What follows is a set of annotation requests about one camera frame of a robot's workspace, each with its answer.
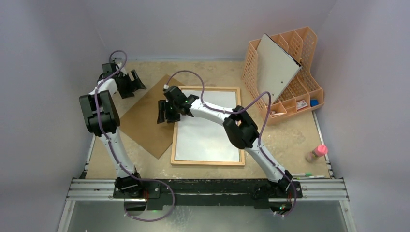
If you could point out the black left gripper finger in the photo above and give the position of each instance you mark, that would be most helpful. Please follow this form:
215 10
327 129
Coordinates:
126 94
137 83

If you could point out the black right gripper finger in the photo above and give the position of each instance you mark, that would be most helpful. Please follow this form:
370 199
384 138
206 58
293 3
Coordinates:
161 111
173 117

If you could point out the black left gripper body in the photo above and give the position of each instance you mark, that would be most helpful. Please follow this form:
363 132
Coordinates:
127 84

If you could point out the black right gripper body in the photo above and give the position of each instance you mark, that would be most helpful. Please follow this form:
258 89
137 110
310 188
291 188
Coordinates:
168 110

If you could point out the brown cardboard backing board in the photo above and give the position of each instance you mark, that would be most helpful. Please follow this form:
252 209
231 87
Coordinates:
140 122

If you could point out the printed street photo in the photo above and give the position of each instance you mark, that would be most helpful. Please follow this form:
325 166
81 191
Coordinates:
205 137

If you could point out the light wooden picture frame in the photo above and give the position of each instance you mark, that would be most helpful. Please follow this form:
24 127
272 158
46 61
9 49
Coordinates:
174 144

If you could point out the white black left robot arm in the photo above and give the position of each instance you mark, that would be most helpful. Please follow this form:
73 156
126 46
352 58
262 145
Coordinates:
102 119

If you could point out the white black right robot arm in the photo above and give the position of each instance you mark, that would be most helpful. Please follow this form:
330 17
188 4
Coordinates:
240 128

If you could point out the white board in organizer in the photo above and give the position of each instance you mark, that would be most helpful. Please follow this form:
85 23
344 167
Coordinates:
275 69

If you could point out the red white card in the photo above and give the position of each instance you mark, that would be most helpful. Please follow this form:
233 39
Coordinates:
302 104

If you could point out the orange plastic file organizer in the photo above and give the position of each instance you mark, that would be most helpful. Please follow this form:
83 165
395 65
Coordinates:
300 44

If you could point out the blue box in organizer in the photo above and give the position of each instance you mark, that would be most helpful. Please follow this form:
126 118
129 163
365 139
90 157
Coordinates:
314 102

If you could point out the green marker pen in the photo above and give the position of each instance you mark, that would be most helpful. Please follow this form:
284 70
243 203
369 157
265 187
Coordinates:
302 175

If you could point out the pink capped bottle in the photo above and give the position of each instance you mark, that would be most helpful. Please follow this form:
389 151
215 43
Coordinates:
315 154

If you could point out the white marker pen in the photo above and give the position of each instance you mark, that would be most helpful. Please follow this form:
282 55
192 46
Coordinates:
312 177

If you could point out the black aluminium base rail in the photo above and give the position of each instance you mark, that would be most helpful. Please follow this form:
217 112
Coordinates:
258 193

